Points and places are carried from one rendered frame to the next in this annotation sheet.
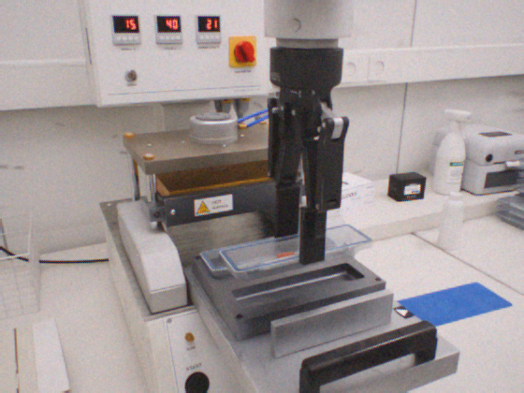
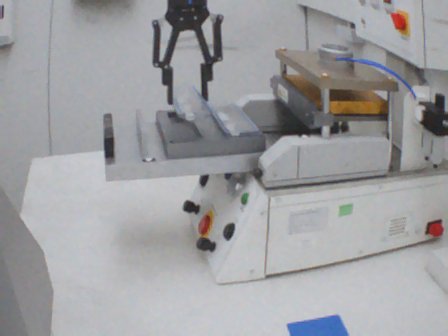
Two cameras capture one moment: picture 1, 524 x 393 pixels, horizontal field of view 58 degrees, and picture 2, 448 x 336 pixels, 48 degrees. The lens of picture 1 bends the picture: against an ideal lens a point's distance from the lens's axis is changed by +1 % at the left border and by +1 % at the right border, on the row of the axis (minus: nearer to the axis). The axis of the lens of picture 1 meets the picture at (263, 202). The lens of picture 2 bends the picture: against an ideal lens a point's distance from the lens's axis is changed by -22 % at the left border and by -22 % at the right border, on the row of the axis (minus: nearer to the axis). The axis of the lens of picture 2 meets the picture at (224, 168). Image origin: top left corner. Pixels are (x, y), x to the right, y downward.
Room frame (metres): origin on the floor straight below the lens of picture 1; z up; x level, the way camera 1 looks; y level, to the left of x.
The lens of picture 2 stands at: (0.82, -1.08, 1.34)
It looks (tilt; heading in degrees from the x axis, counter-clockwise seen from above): 22 degrees down; 103
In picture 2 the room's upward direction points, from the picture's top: straight up
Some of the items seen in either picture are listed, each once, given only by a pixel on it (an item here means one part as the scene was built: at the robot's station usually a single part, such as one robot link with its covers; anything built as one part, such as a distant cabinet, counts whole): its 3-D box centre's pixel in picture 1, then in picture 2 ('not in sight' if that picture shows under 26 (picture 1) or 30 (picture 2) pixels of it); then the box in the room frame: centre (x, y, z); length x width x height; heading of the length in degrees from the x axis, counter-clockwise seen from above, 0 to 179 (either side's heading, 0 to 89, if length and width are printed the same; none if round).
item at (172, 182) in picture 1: (219, 163); (337, 84); (0.78, 0.08, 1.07); 0.22 x 0.17 x 0.10; 115
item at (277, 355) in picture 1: (300, 302); (180, 136); (0.50, -0.05, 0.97); 0.30 x 0.22 x 0.08; 25
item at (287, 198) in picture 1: (286, 213); (204, 81); (0.54, -0.03, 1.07); 0.03 x 0.01 x 0.07; 115
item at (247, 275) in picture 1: (298, 254); (187, 104); (0.51, -0.04, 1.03); 0.18 x 0.06 x 0.02; 115
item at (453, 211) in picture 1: (451, 220); not in sight; (1.09, -0.47, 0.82); 0.05 x 0.05 x 0.14
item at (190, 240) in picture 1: (211, 229); (349, 148); (0.81, 0.10, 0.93); 0.46 x 0.35 x 0.01; 25
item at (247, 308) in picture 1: (283, 276); (206, 128); (0.54, -0.03, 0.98); 0.20 x 0.17 x 0.03; 115
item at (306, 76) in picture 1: (304, 92); (186, 9); (0.51, -0.04, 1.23); 0.08 x 0.08 x 0.09
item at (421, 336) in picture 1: (371, 358); (108, 133); (0.37, -0.10, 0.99); 0.15 x 0.02 x 0.04; 115
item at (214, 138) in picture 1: (219, 148); (352, 78); (0.81, 0.08, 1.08); 0.31 x 0.24 x 0.13; 115
